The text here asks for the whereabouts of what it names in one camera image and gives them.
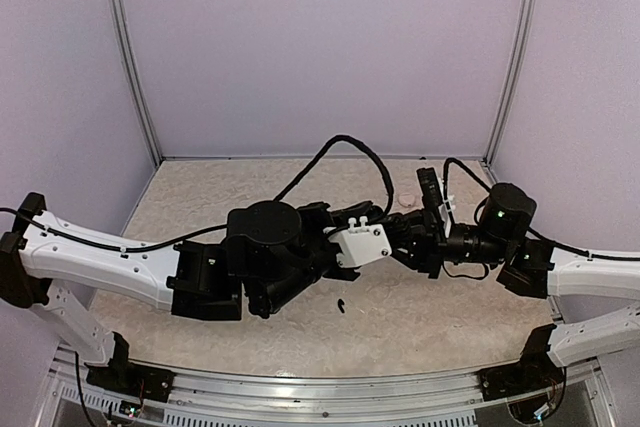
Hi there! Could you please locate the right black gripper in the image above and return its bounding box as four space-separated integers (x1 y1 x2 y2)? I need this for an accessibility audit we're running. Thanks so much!
396 209 511 280

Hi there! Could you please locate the pink earbud charging case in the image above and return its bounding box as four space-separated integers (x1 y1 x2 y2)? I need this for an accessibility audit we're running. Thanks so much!
397 193 416 208

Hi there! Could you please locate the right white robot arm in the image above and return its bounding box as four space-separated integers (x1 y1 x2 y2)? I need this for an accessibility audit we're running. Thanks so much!
392 183 639 391

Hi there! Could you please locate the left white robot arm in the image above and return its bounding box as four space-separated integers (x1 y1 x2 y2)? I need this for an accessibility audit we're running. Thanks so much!
1 194 392 392

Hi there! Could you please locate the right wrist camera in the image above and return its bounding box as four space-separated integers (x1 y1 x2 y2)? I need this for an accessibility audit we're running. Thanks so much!
417 167 455 238

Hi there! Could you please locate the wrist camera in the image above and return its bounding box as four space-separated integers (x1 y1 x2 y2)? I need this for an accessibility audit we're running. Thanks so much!
324 216 392 268
417 167 455 238

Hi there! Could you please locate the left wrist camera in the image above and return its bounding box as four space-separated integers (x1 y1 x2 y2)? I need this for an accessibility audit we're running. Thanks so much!
324 216 392 268

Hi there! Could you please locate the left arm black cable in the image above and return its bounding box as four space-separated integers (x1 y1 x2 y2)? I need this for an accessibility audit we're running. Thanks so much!
0 134 396 253

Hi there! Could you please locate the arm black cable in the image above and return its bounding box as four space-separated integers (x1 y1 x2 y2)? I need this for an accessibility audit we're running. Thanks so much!
0 134 396 253
442 156 640 278

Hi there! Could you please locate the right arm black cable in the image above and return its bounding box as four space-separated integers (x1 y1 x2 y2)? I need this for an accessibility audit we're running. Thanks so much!
442 156 640 278

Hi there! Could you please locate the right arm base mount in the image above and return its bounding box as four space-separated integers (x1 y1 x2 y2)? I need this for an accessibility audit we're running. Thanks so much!
477 362 565 402

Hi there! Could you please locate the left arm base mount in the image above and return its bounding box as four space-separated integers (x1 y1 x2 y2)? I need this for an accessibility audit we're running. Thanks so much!
86 362 175 403

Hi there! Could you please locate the right aluminium corner post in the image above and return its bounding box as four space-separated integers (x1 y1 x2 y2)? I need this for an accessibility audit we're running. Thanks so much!
483 0 536 168

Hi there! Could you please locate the aluminium corner post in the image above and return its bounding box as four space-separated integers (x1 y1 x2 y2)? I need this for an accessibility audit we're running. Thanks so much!
483 0 536 168
108 0 164 168

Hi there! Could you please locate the left aluminium corner post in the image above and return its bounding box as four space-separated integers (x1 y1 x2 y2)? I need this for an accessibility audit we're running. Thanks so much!
108 0 164 168

